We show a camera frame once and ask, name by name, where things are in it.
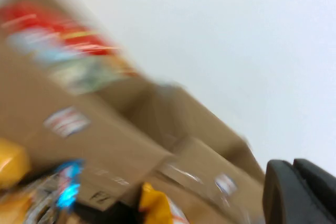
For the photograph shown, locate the large yellow fries snack bag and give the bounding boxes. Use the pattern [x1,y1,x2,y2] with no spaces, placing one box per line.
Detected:
[138,182,190,224]

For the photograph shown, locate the cardboard box marked F2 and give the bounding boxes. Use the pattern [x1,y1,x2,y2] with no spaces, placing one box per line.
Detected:
[0,0,174,211]

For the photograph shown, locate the cardboard box with clear tape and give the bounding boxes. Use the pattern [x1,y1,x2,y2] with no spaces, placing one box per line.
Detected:
[125,77,266,224]

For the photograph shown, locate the blue potato chips bag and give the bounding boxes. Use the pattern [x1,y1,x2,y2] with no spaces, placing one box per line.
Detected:
[0,158,86,224]

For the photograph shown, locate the red and white snack bag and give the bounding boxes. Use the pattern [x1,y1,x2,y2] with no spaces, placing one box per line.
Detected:
[0,1,119,63]

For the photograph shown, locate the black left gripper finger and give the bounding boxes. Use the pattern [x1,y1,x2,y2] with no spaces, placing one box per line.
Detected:
[263,158,336,224]

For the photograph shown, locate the small yellow snack packet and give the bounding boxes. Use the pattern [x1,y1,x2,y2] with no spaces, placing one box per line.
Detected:
[0,138,32,189]

